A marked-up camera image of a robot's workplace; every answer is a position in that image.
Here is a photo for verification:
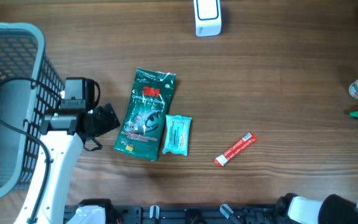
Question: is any white barcode scanner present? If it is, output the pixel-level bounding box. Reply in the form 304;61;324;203
193;0;222;37

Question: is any light green wipes pack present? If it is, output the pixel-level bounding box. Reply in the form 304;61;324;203
162;115;192;156

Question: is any green 3M glove packet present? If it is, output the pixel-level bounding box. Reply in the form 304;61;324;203
114;68;176;161

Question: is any grey plastic shopping basket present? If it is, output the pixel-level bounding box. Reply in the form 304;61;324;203
0;22;64;198

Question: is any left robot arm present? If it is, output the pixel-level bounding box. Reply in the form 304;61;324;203
16;78;120;223

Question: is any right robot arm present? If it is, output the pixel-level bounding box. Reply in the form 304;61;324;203
275;79;358;224

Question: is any red snack packet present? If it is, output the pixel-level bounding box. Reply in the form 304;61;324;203
214;132;258;167

